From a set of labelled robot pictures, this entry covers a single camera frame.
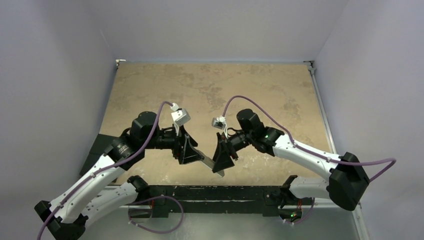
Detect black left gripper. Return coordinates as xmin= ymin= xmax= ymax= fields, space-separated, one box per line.
xmin=142 ymin=121 xmax=204 ymax=163

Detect white universal AC remote control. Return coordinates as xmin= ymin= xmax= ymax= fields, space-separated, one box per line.
xmin=197 ymin=150 xmax=225 ymax=178

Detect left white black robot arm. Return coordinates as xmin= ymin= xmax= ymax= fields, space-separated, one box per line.
xmin=34 ymin=108 xmax=205 ymax=240

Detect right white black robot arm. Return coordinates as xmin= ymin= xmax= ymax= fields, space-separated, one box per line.
xmin=212 ymin=108 xmax=370 ymax=211

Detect black mat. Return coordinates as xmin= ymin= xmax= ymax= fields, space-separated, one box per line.
xmin=79 ymin=133 xmax=117 ymax=177

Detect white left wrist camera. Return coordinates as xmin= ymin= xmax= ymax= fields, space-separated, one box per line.
xmin=171 ymin=106 xmax=191 ymax=136

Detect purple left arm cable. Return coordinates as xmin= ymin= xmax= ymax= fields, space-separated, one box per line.
xmin=36 ymin=101 xmax=180 ymax=240

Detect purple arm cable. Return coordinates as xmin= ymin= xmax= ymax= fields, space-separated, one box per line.
xmin=221 ymin=95 xmax=397 ymax=184
xmin=36 ymin=101 xmax=180 ymax=240

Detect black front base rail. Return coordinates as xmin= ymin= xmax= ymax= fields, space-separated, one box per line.
xmin=149 ymin=185 xmax=312 ymax=218

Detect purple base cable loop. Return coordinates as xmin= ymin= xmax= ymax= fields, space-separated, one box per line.
xmin=127 ymin=195 xmax=185 ymax=234

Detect aluminium frame rail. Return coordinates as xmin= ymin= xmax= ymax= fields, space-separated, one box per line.
xmin=303 ymin=60 xmax=370 ymax=240

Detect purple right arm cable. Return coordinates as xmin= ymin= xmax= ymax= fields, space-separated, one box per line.
xmin=221 ymin=95 xmax=397 ymax=184

